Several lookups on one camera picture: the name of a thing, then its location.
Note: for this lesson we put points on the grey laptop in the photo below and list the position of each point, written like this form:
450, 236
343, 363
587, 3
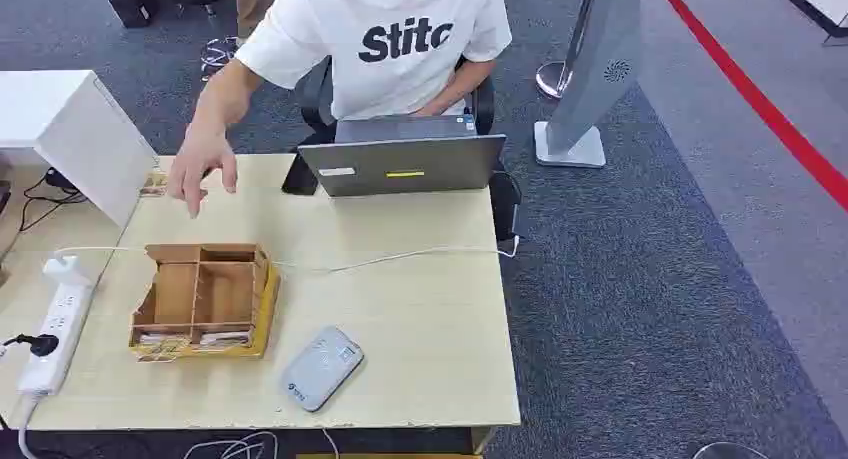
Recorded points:
404, 161

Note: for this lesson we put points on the black office chair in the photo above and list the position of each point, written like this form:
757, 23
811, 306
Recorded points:
482, 101

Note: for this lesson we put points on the person in white shirt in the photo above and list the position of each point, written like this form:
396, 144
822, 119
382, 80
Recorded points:
397, 78

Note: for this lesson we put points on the grey card reader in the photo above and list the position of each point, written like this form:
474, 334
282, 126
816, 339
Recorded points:
322, 368

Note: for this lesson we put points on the grey standing display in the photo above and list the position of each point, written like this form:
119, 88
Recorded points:
596, 65

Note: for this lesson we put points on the stack of cards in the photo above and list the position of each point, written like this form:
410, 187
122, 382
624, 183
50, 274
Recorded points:
161, 342
224, 339

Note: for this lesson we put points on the person's right hand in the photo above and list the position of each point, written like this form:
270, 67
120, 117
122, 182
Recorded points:
199, 158

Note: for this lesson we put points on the wooden card box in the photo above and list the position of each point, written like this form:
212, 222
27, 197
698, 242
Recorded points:
175, 290

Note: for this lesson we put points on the stool with chrome base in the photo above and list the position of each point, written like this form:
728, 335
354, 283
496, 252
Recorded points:
218, 50

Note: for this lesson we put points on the printed card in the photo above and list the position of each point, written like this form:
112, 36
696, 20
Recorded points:
154, 186

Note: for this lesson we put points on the person in tan trousers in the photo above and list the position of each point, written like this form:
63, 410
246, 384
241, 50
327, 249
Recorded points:
255, 2

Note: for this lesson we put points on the white panel box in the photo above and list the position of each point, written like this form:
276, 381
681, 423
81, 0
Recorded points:
86, 138

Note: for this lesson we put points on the white charger plug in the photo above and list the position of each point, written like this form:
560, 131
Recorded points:
63, 268

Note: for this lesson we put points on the black case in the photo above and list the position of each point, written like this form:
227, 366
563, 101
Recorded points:
129, 2

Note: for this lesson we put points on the chrome round base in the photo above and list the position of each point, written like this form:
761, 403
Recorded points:
729, 452

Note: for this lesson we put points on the white power strip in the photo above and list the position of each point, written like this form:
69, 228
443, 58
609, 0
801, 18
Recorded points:
56, 337

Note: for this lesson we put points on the black plug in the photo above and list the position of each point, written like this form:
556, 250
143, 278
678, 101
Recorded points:
41, 344

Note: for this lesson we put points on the chrome stanchion post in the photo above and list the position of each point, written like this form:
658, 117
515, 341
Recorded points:
553, 78

